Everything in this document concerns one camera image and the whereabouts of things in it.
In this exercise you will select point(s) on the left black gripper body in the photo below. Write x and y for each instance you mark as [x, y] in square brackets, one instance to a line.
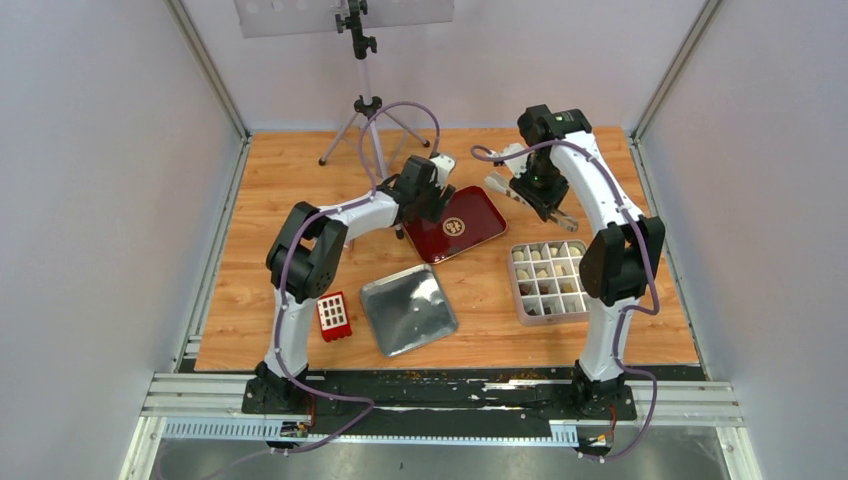
[429, 208]

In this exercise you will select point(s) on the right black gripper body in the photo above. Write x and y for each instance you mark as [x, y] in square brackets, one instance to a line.
[542, 182]

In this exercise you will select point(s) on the red lacquer tray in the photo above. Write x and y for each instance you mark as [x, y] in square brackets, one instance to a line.
[470, 219]

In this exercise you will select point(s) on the silver compartment tin box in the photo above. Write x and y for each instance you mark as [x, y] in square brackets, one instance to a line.
[546, 284]

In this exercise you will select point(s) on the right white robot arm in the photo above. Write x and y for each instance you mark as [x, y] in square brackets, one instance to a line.
[619, 265]

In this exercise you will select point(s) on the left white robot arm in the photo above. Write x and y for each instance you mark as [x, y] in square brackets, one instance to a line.
[304, 258]

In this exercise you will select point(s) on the grey tripod stand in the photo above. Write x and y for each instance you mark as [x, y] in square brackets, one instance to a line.
[368, 86]

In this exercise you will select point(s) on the silver tin lid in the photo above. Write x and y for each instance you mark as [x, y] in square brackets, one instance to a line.
[407, 310]

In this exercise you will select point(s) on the red small box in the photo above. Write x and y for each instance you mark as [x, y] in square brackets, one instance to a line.
[334, 321]

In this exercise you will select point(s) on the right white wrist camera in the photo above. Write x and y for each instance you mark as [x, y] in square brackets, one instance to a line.
[513, 156]

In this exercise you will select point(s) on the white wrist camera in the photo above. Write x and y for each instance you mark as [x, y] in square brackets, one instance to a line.
[444, 166]
[513, 156]

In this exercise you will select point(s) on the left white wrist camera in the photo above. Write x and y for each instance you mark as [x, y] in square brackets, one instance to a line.
[444, 166]

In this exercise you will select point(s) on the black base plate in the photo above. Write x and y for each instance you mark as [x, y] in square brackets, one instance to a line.
[490, 402]

